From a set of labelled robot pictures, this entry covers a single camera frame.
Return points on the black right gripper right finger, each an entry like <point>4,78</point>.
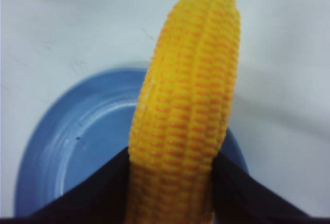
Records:
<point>238,198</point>

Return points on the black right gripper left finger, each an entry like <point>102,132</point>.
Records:
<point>101,198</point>

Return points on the blue round plate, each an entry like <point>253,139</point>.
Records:
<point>84,129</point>

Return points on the yellow corn cob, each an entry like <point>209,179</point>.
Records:
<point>182,114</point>

